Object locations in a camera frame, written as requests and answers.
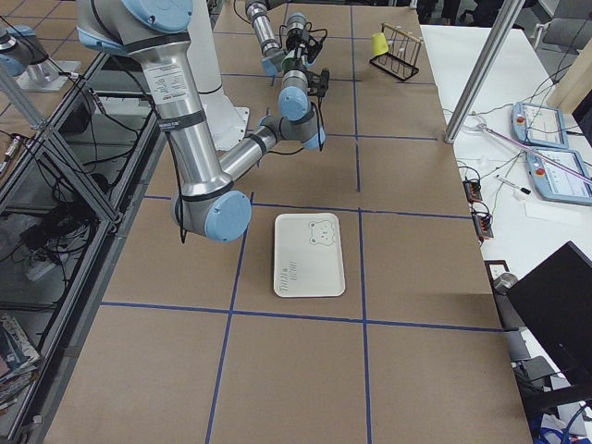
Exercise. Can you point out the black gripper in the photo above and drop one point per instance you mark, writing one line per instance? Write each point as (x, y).
(294, 41)

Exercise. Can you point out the pale green cup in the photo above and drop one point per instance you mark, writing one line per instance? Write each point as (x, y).
(291, 61)

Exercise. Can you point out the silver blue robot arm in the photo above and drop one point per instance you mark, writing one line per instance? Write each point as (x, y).
(275, 54)
(172, 41)

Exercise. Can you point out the yellow cup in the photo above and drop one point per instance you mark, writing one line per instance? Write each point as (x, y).
(380, 45)

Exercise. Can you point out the white bear print tray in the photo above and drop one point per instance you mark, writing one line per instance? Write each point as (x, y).
(308, 261)

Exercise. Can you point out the upper orange connector box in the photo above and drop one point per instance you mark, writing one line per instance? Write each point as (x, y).
(472, 189)

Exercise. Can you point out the orange connector box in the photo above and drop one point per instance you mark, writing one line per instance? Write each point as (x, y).
(483, 225)
(472, 189)

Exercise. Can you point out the upper teach pendant tablet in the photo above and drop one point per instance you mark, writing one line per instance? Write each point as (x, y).
(539, 125)

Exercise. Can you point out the teach pendant tablet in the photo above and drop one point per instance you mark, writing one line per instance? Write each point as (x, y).
(553, 184)
(539, 125)

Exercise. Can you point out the lower orange connector box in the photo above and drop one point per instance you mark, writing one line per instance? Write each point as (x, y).
(483, 225)

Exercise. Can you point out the black marker pen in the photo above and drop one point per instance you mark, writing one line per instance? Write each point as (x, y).
(510, 184)

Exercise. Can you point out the lower teach pendant tablet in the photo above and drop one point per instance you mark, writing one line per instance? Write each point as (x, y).
(553, 184)

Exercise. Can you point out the pink grabber stick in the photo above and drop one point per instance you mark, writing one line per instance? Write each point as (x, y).
(536, 153)

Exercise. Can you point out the metal cylinder weight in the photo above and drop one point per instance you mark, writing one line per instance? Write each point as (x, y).
(504, 282)

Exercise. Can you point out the black monitor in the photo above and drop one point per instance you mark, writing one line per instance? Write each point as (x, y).
(554, 302)

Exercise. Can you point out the stack of books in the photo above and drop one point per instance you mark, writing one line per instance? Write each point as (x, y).
(19, 360)

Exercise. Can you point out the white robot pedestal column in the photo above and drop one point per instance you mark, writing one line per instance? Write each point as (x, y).
(227, 122)

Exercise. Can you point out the black wire cup rack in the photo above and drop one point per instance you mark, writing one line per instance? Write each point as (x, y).
(400, 62)

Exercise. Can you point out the aluminium frame post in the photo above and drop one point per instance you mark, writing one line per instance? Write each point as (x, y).
(509, 12)

